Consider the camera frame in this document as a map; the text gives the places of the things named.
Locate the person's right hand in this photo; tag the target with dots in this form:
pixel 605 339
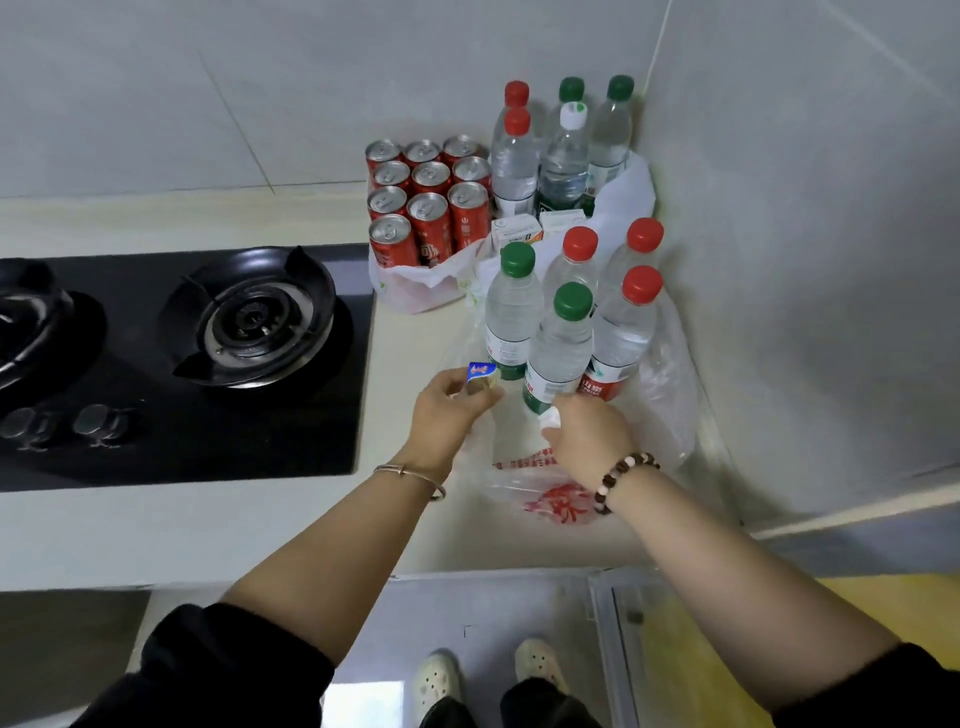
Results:
pixel 592 442

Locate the person's left hand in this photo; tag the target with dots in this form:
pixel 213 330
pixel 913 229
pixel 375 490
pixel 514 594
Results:
pixel 439 427

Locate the small blue yellow packet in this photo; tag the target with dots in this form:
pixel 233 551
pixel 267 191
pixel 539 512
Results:
pixel 480 373

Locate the group of red cans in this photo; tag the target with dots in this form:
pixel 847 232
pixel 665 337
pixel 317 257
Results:
pixel 431 225

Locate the milk carton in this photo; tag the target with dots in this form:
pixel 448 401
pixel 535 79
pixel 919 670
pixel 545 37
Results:
pixel 516 231
pixel 562 219

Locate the white green cap bottle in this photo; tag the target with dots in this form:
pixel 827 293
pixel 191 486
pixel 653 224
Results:
pixel 564 169

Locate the person's right forearm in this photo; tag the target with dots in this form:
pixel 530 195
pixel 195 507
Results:
pixel 750 600

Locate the person's left forearm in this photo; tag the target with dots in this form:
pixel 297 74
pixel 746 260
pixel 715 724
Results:
pixel 337 562

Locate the person's black left sleeve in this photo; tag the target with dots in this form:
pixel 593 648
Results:
pixel 217 675

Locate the person's black sleeve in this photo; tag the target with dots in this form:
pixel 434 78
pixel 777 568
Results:
pixel 870 690
pixel 217 675

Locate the person's black right sleeve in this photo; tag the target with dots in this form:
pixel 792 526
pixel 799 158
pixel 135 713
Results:
pixel 870 690

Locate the silver bangle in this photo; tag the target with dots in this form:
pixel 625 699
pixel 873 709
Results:
pixel 420 475

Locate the clear red print plastic bag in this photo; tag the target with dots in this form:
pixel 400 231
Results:
pixel 667 405

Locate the white plastic bag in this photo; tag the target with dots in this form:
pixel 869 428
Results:
pixel 416 289

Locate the white framed glass door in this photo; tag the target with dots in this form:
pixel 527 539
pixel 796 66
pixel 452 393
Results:
pixel 607 645

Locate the white perforated clog shoe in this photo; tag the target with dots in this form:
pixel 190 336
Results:
pixel 437 682
pixel 540 664

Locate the black glass gas hob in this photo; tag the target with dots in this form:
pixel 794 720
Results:
pixel 187 435

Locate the yellow dotted curtain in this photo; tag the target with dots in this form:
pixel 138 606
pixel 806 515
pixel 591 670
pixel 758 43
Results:
pixel 690 675

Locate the black trousers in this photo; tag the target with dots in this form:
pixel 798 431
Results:
pixel 547 709

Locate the black stove knob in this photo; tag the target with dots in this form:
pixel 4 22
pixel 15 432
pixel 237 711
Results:
pixel 26 427
pixel 101 424

